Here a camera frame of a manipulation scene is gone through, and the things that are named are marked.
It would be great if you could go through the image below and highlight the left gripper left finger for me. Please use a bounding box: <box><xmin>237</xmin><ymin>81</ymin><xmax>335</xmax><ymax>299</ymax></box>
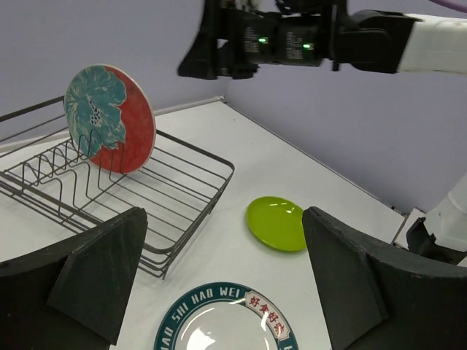
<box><xmin>1</xmin><ymin>207</ymin><xmax>147</xmax><ymax>349</ymax></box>

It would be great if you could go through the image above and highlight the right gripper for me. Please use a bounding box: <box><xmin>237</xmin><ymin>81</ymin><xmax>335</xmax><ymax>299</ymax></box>
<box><xmin>177</xmin><ymin>1</ymin><xmax>347</xmax><ymax>79</ymax></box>

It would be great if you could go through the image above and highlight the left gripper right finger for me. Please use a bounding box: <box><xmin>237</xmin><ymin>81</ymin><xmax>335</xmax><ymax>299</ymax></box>
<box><xmin>302</xmin><ymin>207</ymin><xmax>466</xmax><ymax>349</ymax></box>

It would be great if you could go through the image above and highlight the red teal floral plate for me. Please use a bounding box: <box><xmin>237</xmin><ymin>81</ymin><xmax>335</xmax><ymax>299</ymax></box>
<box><xmin>63</xmin><ymin>64</ymin><xmax>157</xmax><ymax>174</ymax></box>

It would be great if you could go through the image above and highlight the lime green plate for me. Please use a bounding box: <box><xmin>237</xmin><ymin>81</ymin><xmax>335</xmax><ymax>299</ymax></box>
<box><xmin>245</xmin><ymin>196</ymin><xmax>306</xmax><ymax>252</ymax></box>

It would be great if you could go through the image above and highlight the white plate teal rim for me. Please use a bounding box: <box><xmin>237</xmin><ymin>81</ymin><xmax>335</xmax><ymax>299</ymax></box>
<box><xmin>153</xmin><ymin>281</ymin><xmax>298</xmax><ymax>350</ymax></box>

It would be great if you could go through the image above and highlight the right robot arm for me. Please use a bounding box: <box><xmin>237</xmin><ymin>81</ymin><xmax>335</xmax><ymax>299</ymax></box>
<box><xmin>177</xmin><ymin>1</ymin><xmax>466</xmax><ymax>80</ymax></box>

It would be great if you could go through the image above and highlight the black wire dish rack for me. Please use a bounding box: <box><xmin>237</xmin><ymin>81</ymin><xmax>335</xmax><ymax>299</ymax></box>
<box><xmin>1</xmin><ymin>97</ymin><xmax>235</xmax><ymax>278</ymax></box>

